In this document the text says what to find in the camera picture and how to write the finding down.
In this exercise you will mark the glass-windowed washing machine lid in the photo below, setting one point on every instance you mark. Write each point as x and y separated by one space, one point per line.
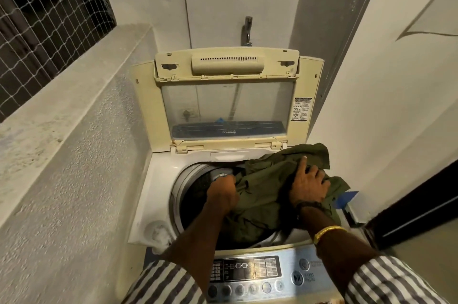
150 107

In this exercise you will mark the olive green garment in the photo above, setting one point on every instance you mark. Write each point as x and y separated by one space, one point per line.
264 189

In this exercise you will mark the black thread wristband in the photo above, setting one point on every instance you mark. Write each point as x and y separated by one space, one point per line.
309 205

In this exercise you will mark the white wall socket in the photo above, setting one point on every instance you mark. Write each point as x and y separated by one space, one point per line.
186 114

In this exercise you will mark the cream blue washing machine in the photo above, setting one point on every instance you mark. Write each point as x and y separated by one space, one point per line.
161 178

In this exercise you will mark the metal wall tap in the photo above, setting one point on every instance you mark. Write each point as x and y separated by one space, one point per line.
247 30

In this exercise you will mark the gold bangle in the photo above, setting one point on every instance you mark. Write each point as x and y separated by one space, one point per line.
327 232

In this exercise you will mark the person's right forearm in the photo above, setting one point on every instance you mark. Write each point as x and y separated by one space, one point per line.
340 253

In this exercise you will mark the person's left hand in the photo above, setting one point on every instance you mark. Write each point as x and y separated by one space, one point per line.
223 194

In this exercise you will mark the white window safety net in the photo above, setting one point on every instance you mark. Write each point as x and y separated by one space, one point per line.
43 28

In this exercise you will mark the black framed glass door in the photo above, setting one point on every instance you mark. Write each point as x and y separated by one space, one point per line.
411 207

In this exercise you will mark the printed paper notice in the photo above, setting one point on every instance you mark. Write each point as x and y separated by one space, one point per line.
440 17

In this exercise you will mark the person's left forearm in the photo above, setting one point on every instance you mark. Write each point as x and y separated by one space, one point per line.
200 243

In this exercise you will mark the person's right hand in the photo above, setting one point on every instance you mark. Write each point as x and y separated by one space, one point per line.
309 185

